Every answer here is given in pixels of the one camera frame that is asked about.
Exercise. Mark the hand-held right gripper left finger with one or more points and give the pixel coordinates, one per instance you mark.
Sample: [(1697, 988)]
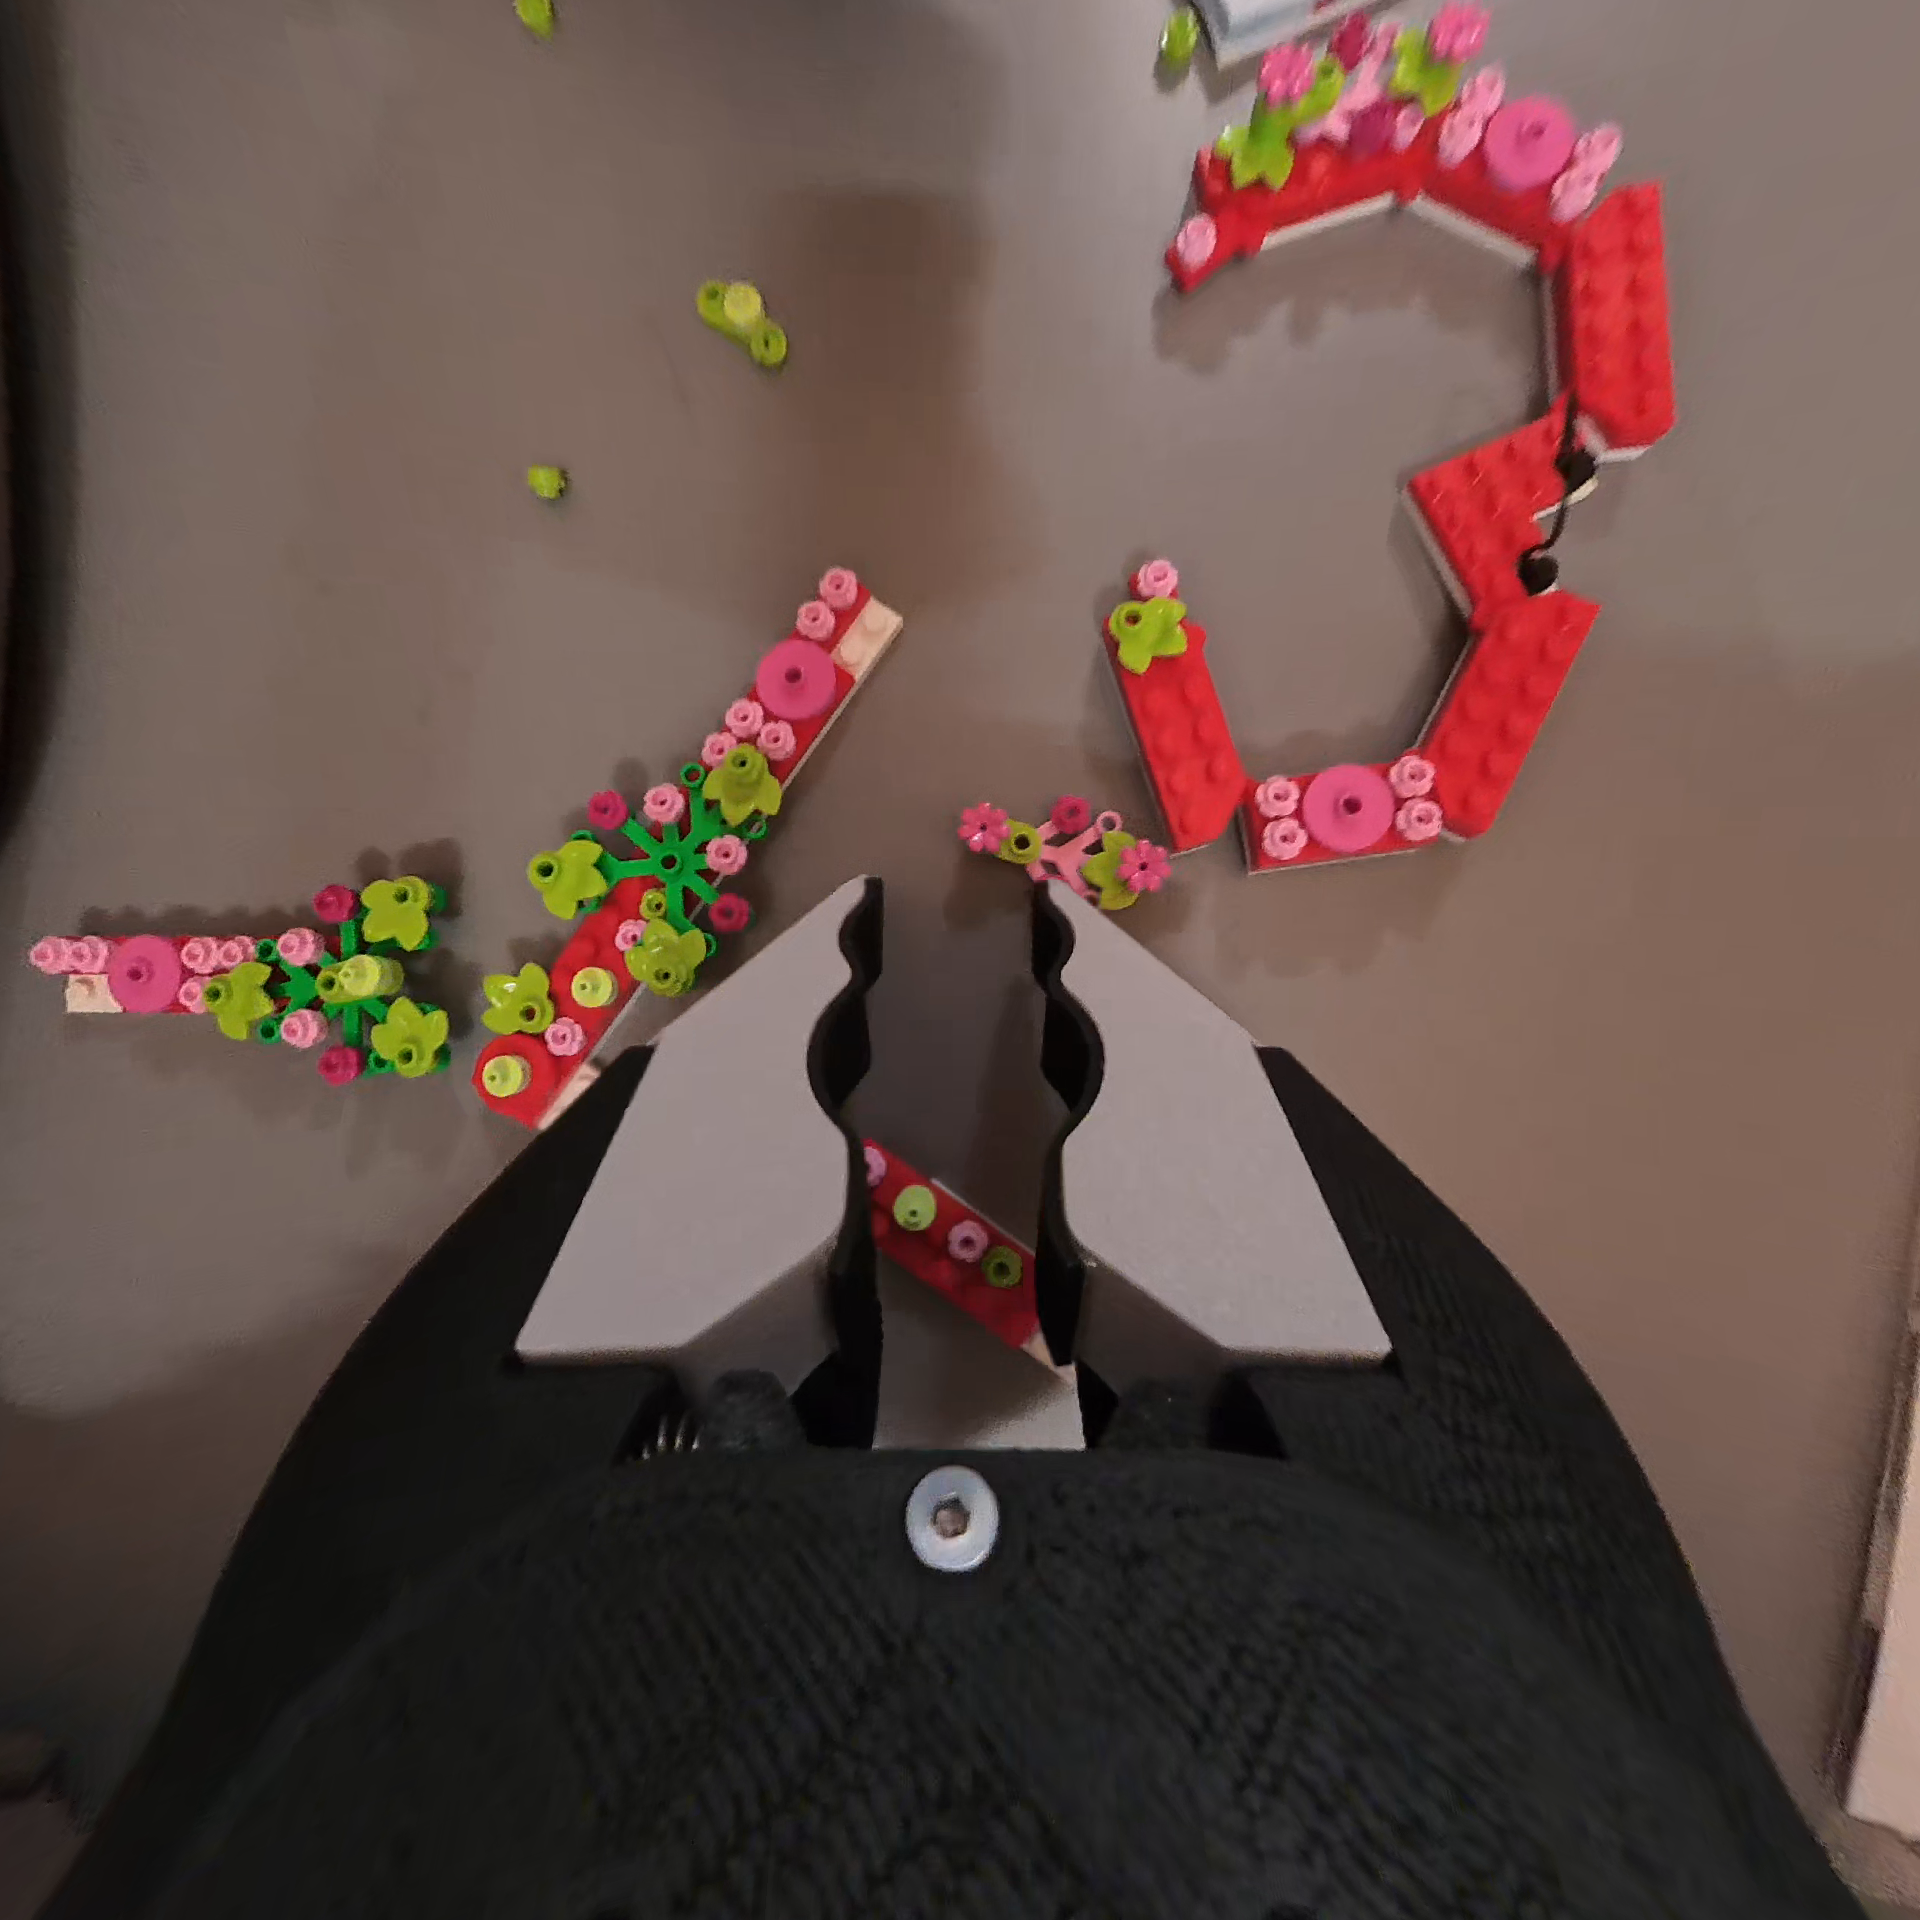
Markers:
[(721, 1185)]

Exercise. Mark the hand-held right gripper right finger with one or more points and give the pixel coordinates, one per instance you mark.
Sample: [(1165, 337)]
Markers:
[(1200, 1185)]

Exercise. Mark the red lego heart frame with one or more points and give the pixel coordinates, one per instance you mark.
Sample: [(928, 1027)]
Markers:
[(1620, 314)]

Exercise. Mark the short red lego segment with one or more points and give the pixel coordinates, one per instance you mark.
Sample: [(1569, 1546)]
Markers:
[(938, 1252)]

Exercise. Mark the pink lego flower sprig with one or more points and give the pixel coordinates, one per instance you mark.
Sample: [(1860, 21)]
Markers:
[(1110, 867)]

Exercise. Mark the long red lego flower segment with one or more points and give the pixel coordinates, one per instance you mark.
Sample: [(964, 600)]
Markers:
[(794, 683)]

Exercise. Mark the red lego segment green plant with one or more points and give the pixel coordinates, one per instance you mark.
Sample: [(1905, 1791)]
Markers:
[(142, 973)]

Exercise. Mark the lego instruction booklet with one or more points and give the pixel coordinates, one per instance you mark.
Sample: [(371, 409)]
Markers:
[(1253, 22)]

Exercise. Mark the white cardboard box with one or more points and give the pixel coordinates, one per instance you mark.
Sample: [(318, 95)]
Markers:
[(1893, 1724)]

